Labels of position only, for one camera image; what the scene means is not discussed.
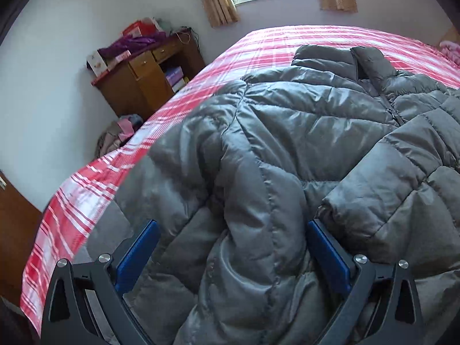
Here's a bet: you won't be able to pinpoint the grey puffer jacket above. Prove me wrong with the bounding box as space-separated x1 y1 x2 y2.
73 44 460 345

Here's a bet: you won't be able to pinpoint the clothes pile on floor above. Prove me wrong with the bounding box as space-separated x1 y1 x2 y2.
94 114 144 159

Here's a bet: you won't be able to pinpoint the wooden door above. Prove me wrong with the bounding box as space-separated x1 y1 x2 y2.
0 173 41 306

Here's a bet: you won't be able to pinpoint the wooden desk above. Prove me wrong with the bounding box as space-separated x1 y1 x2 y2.
93 27 205 120

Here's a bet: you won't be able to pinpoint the boxes in desk shelf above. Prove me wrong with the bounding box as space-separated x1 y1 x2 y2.
165 66 189 93

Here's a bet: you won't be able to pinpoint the white box on desk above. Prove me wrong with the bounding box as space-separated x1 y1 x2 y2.
87 51 108 77

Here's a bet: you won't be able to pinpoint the purple cloth on desk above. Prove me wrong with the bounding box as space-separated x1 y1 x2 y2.
97 31 167 59

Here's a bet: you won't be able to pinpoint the pink folded quilt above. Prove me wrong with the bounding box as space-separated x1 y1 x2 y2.
439 41 460 62

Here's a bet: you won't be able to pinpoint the red gift bag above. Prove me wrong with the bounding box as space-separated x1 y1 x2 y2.
122 17 161 37

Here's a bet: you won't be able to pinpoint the red plaid bed sheet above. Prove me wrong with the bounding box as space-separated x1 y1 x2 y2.
20 25 459 330

